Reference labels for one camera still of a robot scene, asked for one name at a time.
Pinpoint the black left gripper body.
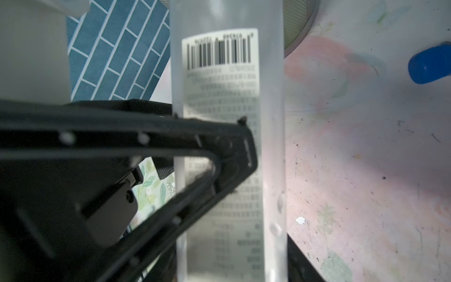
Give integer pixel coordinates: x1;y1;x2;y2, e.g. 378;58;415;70
1;159;143;282

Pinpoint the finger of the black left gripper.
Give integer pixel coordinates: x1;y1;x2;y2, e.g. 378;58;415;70
1;99;258;282

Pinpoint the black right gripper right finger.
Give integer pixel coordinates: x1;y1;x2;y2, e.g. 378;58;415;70
287;235;325;282

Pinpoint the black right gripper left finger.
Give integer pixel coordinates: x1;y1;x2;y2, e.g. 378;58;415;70
143;246;177;282

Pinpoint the clear bottle white barcode label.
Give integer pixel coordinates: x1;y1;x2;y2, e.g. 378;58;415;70
170;1;288;282

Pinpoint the clear bottle blue cap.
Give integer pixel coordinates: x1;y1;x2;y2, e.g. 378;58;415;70
408;42;451;85

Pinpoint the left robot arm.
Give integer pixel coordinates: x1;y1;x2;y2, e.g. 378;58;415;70
1;1;258;282

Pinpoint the grey mesh waste bin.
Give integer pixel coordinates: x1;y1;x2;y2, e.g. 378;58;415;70
283;0;320;58

